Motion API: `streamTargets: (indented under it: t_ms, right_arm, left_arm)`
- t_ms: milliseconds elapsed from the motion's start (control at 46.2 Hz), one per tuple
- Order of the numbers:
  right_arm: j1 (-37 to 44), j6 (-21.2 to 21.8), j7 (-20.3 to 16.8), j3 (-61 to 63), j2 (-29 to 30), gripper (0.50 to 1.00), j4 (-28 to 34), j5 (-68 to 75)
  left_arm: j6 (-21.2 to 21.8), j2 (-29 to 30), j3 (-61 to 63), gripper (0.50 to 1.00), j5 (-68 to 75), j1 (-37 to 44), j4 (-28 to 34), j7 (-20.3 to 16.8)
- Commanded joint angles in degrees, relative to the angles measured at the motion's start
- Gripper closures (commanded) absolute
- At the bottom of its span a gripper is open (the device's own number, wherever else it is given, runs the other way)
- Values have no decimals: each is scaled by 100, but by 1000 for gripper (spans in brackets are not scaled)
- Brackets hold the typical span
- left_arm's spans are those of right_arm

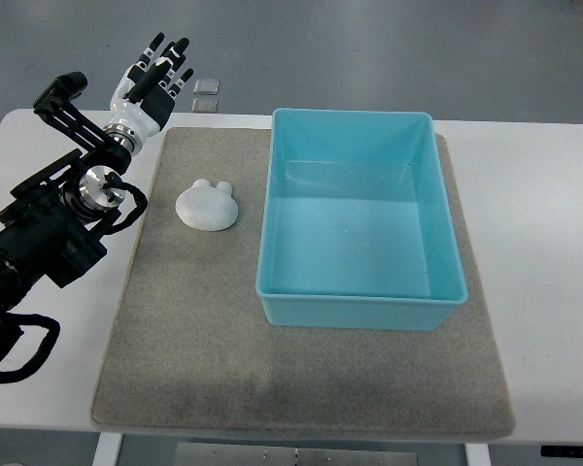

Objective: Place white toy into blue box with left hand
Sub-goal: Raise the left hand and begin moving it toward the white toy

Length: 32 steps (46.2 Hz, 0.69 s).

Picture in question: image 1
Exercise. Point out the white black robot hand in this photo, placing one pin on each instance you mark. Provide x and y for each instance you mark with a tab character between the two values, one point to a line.
146	94

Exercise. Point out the metal base plate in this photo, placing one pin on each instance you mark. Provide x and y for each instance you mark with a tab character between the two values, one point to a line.
221	454

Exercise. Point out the grey felt mat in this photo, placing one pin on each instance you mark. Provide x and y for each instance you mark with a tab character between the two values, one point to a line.
191	351

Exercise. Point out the white right table leg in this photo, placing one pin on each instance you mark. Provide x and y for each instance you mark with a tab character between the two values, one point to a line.
477	455

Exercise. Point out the black table control panel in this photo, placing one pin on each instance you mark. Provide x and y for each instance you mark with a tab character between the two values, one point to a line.
562	451

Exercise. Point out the blue plastic box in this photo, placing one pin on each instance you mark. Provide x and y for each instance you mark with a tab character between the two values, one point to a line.
357	228

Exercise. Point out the white left table leg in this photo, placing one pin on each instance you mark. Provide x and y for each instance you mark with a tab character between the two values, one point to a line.
107	451

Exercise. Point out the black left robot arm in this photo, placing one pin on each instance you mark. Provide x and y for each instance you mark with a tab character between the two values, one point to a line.
54	226

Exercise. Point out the white table leg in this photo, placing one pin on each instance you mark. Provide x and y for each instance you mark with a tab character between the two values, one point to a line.
107	451
477	455

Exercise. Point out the lower floor socket plate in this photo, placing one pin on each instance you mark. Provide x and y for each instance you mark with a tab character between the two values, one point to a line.
205	105

